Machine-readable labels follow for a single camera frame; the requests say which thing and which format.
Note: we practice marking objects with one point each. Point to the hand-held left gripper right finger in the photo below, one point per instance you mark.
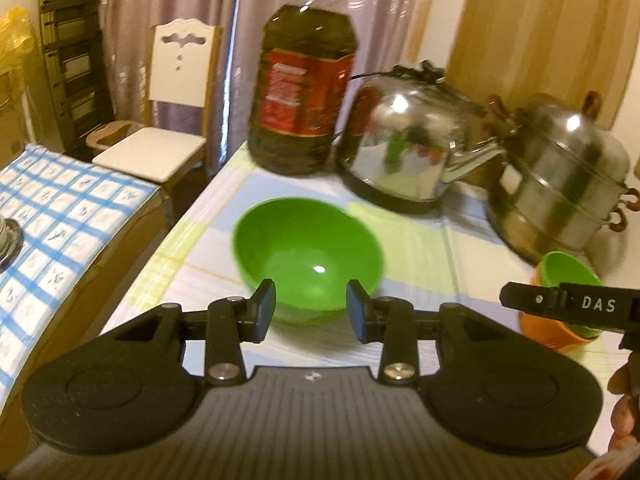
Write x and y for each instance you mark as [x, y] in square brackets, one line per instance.
[356, 310]

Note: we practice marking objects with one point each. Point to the cooking oil bottle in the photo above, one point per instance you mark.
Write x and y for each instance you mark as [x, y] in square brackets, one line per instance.
[300, 110]

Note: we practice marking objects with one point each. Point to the wooden door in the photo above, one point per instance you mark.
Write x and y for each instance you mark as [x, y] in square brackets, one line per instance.
[540, 25]

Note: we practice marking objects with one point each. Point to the black folding rack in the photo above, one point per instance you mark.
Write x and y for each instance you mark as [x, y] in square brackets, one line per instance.
[70, 60]

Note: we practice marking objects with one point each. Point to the green plastic bowl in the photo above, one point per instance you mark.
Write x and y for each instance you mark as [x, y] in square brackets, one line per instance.
[300, 250]

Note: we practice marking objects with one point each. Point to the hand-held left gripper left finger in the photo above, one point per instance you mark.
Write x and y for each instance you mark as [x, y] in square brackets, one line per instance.
[265, 305]

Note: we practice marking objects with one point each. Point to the yellow plastic bag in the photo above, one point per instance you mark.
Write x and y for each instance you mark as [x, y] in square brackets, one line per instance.
[15, 35]

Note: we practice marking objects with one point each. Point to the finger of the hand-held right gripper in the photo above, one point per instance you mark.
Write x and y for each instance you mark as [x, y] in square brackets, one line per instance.
[530, 299]

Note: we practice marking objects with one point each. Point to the brown cardboard box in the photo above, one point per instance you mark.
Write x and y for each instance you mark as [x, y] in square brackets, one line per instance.
[10, 120]

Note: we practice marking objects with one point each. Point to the stainless steel steamer pot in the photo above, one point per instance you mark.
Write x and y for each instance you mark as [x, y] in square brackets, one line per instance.
[560, 175]

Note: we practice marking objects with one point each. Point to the blue checked cloth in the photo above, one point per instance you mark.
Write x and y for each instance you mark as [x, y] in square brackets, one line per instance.
[75, 200]

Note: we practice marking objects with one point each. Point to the orange cup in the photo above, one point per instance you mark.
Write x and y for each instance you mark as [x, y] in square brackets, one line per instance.
[545, 330]

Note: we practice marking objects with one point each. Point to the person's right hand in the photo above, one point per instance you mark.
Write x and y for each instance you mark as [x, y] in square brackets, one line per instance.
[625, 410]

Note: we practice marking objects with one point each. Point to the beige trash bin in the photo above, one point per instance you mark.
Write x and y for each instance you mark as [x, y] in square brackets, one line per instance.
[107, 135]

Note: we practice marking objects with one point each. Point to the stainless steel kettle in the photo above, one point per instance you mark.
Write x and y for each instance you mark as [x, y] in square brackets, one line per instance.
[400, 150]

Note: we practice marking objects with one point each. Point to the white wooden chair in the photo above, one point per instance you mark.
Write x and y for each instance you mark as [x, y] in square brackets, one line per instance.
[175, 70]

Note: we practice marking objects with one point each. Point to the small green cup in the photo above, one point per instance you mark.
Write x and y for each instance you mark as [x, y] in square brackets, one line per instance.
[565, 270]

